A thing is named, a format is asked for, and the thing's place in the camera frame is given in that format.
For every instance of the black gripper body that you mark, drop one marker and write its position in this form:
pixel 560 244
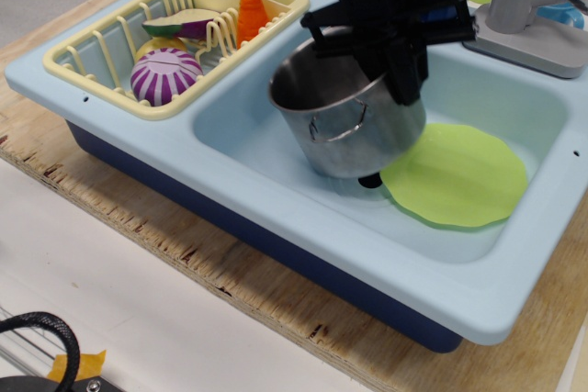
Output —
pixel 392 18

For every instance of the wooden plywood board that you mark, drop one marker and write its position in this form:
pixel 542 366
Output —
pixel 179 305

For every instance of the cream dish drying rack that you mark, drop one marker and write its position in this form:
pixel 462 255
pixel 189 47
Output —
pixel 99 58

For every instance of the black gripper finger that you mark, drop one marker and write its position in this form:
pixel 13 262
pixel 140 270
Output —
pixel 373 63
pixel 406 70

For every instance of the stainless steel pot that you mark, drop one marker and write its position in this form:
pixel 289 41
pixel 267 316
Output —
pixel 347 125

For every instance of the green plastic plate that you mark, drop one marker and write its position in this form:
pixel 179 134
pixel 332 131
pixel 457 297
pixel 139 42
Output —
pixel 457 176

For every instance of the light blue toy sink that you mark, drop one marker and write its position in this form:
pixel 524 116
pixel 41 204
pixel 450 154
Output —
pixel 230 157

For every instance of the orange toy carrot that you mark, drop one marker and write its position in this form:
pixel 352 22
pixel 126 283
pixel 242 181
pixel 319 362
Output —
pixel 251 17

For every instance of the grey toy faucet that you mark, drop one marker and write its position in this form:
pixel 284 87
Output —
pixel 511 30

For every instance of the purple toy eggplant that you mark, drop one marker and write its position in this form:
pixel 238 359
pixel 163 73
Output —
pixel 189 23

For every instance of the yellow tape piece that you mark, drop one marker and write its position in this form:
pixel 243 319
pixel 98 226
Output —
pixel 90 365

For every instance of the purple striped toy onion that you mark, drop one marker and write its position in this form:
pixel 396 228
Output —
pixel 163 73

